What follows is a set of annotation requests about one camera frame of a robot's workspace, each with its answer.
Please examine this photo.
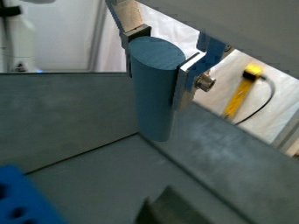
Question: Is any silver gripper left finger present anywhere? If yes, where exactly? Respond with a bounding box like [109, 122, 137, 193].
[105, 0, 152, 75]

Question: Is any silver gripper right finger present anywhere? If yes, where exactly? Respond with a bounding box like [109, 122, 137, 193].
[172, 32, 233, 111]

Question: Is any yellow clamp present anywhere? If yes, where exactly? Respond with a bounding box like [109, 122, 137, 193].
[222, 63, 262, 119]

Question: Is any blue foam shape board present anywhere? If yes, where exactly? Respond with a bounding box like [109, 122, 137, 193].
[0, 165, 67, 224]

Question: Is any aluminium frame profile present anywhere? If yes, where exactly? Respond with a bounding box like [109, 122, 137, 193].
[87, 0, 106, 73]

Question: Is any light blue oval cylinder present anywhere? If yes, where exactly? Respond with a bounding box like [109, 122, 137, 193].
[127, 37, 185, 142]

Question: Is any black cable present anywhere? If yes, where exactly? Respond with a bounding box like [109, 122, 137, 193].
[232, 73, 276, 126]

